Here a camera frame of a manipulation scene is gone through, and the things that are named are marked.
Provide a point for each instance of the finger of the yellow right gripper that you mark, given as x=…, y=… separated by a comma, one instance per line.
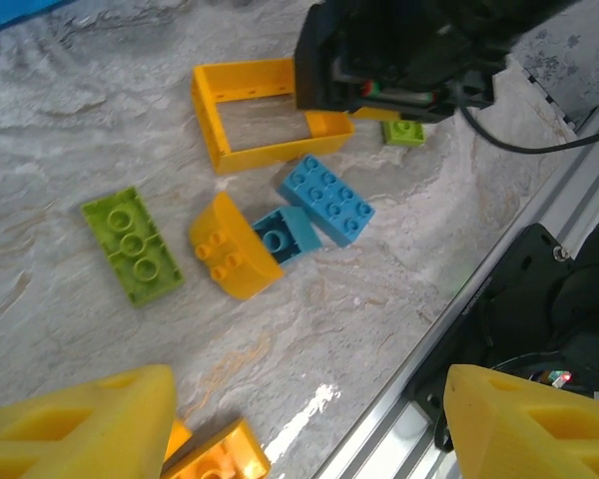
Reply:
x=379, y=115

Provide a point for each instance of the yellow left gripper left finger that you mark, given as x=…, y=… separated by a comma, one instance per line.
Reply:
x=80, y=429

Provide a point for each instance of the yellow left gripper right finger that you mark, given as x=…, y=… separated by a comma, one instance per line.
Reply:
x=519, y=439

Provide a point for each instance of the black left robot arm base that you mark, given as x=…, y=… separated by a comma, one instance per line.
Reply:
x=534, y=299

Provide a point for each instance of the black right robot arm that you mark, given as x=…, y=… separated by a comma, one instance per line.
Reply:
x=534, y=17

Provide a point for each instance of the small lime green lego brick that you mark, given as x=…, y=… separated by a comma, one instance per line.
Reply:
x=403, y=134

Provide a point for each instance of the long blue lego brick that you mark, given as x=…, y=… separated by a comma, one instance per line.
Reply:
x=329, y=199

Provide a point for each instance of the yellow studded lego brick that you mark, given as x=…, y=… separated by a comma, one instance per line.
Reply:
x=219, y=456

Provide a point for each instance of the small blue lego brick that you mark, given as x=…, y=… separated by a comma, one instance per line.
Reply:
x=284, y=239

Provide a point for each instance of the long lime green lego brick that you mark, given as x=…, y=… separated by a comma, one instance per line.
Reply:
x=132, y=247

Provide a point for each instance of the yellow curved lego brick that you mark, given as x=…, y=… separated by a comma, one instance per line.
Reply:
x=239, y=259

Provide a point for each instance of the blue container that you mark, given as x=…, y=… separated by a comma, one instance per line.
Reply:
x=10, y=12

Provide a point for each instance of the aluminium frame rail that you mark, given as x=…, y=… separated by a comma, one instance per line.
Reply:
x=459, y=319

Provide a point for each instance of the yellow rectangular lego frame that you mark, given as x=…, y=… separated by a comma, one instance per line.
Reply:
x=214, y=125

